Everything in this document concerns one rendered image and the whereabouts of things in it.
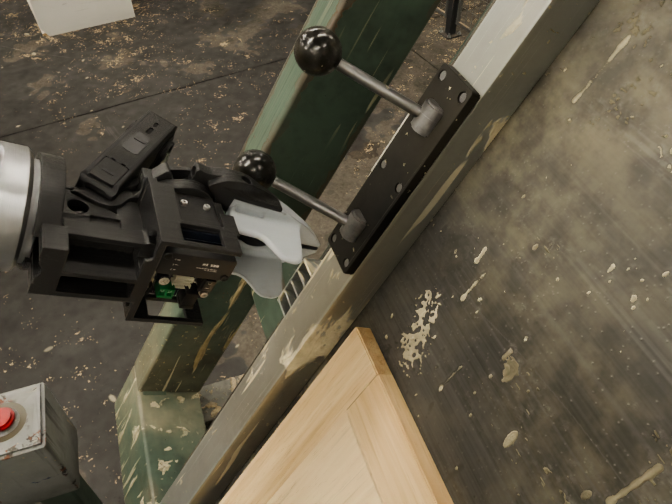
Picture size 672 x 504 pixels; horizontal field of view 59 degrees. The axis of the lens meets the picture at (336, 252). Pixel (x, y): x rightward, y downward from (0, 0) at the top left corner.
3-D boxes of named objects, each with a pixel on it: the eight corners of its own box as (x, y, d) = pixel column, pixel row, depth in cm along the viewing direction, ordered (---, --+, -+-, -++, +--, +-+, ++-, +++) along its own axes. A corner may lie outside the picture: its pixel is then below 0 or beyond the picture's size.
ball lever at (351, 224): (357, 236, 57) (232, 168, 55) (377, 206, 55) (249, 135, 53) (354, 257, 54) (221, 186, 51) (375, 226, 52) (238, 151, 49)
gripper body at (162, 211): (209, 329, 41) (14, 316, 34) (188, 245, 46) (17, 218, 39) (255, 251, 37) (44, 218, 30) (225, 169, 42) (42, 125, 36)
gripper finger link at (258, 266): (316, 314, 47) (208, 304, 42) (295, 262, 51) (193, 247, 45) (335, 288, 45) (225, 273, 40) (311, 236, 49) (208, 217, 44)
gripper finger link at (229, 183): (265, 243, 45) (154, 224, 40) (259, 228, 46) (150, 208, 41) (292, 197, 43) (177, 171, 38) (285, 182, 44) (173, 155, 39)
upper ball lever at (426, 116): (427, 135, 51) (290, 54, 48) (453, 98, 49) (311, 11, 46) (428, 152, 48) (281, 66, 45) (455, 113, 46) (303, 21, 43)
